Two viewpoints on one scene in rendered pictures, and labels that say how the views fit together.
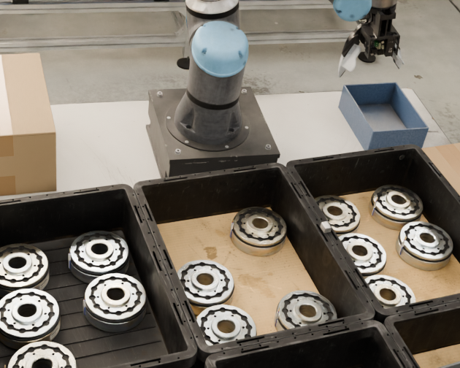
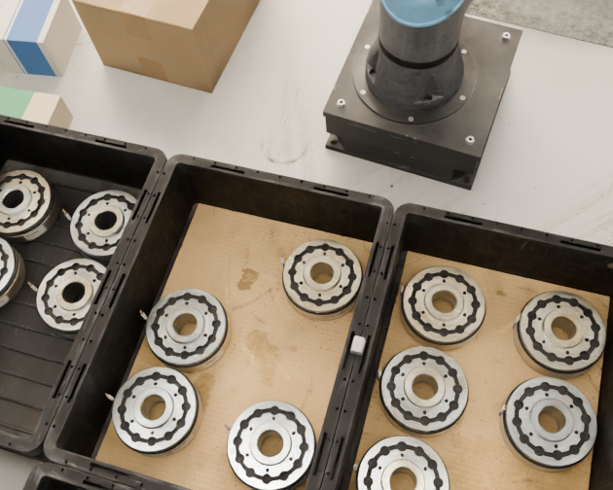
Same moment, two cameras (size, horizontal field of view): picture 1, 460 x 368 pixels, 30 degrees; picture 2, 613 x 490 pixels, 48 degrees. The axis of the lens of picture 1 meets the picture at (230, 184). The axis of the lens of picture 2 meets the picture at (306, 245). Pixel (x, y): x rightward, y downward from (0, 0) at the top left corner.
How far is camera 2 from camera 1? 101 cm
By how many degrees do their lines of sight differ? 38
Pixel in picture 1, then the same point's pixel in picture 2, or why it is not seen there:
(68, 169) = (243, 69)
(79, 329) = (30, 310)
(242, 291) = (237, 356)
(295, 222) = not seen: hidden behind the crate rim
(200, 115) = (382, 65)
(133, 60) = not seen: outside the picture
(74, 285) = (69, 250)
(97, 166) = (277, 77)
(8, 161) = (148, 45)
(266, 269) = (294, 337)
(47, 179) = (198, 79)
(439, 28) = not seen: outside the picture
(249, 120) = (478, 86)
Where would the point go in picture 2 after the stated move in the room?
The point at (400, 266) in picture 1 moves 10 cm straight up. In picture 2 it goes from (486, 434) to (502, 415)
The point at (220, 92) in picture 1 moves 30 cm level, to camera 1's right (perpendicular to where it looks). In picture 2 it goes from (406, 45) to (599, 164)
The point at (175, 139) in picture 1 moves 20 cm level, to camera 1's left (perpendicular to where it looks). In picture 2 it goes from (352, 83) to (261, 22)
